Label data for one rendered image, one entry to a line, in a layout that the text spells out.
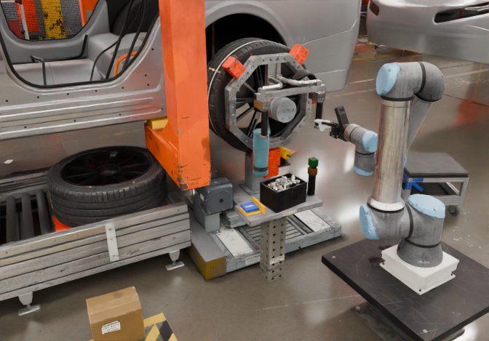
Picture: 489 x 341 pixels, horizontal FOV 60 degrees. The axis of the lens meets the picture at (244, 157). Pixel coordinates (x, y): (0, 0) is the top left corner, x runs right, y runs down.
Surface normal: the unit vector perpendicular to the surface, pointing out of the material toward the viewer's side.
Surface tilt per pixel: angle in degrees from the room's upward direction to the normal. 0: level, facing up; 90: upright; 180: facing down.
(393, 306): 0
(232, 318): 0
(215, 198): 90
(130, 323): 90
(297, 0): 90
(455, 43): 105
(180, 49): 90
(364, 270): 0
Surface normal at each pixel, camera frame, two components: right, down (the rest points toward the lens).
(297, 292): 0.00, -0.91
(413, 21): -0.87, 0.15
